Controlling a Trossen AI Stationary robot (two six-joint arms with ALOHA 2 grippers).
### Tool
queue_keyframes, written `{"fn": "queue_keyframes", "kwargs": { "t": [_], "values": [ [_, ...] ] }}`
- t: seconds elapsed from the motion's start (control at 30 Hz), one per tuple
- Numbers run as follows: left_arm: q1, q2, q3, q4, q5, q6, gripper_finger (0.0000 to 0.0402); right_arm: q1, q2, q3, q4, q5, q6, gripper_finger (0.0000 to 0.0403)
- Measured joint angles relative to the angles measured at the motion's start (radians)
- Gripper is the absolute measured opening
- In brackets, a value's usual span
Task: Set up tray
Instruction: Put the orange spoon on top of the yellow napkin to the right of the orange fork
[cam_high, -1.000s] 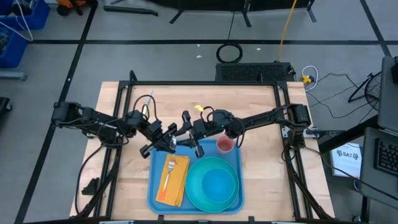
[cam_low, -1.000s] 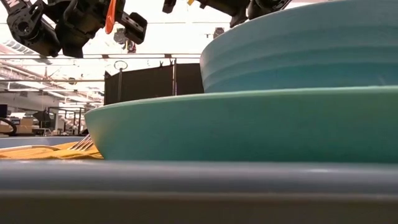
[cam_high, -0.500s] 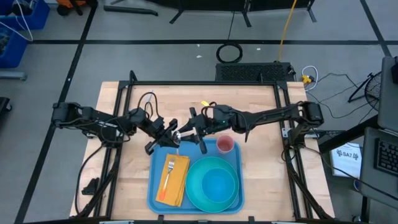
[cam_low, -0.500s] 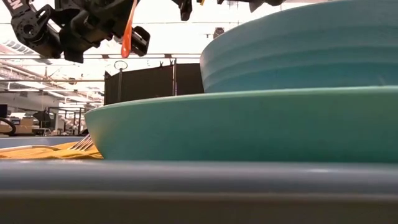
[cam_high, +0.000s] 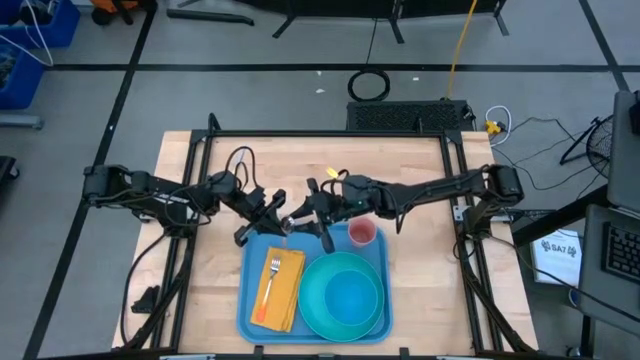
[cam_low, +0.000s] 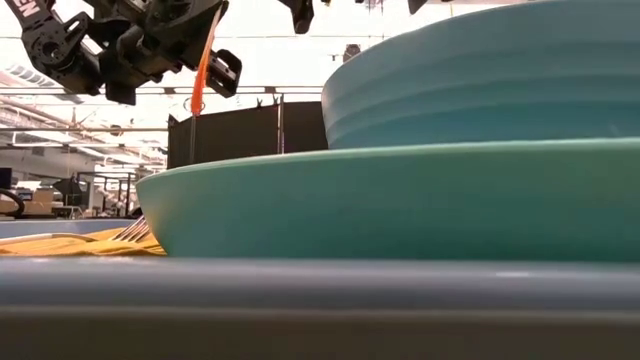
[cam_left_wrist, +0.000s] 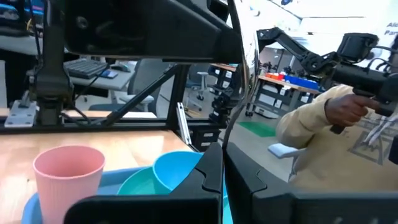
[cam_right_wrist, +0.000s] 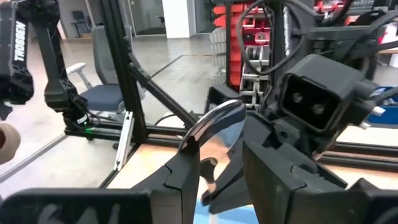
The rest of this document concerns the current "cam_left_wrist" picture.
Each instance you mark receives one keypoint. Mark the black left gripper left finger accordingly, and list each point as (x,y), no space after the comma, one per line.
(192,208)

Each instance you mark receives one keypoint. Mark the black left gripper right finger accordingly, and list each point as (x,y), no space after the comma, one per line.
(264,211)

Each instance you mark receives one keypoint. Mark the blue bowl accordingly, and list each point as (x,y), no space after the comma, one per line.
(174,168)

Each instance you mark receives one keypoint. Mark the teal plate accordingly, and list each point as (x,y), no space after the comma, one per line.
(140,185)

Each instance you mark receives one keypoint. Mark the pink ribbed cup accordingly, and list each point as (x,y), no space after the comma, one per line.
(66,186)

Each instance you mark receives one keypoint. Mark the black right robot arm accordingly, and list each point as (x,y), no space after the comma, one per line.
(54,77)

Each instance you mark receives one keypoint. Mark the blue plastic tray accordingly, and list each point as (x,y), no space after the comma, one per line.
(109,183)

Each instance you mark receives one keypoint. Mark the dark computer mouse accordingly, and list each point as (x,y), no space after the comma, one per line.
(121,68)

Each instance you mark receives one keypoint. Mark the grey office chair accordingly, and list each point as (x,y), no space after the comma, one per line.
(146,74)

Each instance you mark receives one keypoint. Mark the grey office desk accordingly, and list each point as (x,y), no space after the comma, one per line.
(118,81)

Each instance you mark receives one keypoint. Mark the light grey chair armrest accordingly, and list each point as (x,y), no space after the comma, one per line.
(283,150)

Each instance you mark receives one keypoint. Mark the black computer keyboard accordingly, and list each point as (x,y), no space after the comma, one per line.
(84,68)

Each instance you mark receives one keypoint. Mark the black labelled drawer unit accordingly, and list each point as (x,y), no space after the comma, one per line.
(203,140)

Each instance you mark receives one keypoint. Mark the white stool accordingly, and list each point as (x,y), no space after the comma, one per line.
(202,74)

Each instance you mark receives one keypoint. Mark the person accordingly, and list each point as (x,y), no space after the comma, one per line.
(326,161)

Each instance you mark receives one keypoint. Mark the green floor mat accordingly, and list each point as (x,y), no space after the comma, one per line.
(258,129)

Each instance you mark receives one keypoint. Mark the silver aluminium bar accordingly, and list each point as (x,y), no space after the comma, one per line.
(184,124)

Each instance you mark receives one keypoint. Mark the person's hand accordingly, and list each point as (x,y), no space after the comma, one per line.
(345,109)

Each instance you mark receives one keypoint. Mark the workbench with parts bins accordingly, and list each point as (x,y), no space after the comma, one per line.
(295,84)

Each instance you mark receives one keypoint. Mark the black clamp mount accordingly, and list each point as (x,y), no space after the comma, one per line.
(222,105)

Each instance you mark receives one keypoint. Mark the grey metal base bracket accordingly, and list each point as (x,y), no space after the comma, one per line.
(20,116)

